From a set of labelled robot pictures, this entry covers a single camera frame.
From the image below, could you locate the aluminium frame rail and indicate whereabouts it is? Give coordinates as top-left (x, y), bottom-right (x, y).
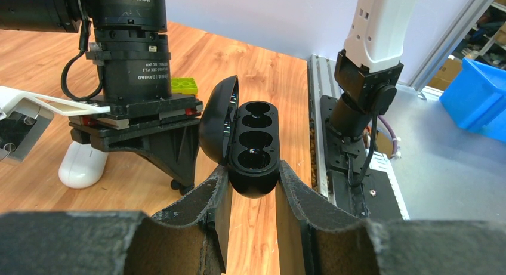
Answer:
top-left (406, 0), bottom-right (494, 92)

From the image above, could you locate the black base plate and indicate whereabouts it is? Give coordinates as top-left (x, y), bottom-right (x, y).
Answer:
top-left (320, 95), bottom-right (403, 220)

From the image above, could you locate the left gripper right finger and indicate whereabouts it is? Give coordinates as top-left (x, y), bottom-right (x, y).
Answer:
top-left (275, 161), bottom-right (505, 274)

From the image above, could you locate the green toy brick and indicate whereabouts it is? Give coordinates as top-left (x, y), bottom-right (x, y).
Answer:
top-left (171, 78), bottom-right (199, 95)

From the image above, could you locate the black earbud case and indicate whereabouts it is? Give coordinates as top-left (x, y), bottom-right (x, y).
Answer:
top-left (199, 75), bottom-right (281, 199)

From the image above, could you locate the blue storage bin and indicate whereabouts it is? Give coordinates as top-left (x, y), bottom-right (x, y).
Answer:
top-left (439, 58), bottom-right (505, 142)

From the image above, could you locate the slotted cable duct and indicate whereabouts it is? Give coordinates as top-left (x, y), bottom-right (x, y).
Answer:
top-left (370, 152), bottom-right (410, 220)

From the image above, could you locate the black earbud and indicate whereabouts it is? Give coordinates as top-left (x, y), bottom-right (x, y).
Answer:
top-left (170, 180), bottom-right (195, 196)

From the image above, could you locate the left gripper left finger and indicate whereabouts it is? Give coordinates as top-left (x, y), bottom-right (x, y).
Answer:
top-left (1, 166), bottom-right (232, 274)

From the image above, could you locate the white earbud charging case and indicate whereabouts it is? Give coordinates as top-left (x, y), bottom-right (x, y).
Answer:
top-left (58, 141), bottom-right (109, 189)

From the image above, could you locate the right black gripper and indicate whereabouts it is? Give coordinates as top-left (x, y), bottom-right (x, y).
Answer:
top-left (1, 0), bottom-right (202, 186)

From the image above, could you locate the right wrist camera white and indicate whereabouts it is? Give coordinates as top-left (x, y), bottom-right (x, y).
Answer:
top-left (1, 86), bottom-right (110, 165)

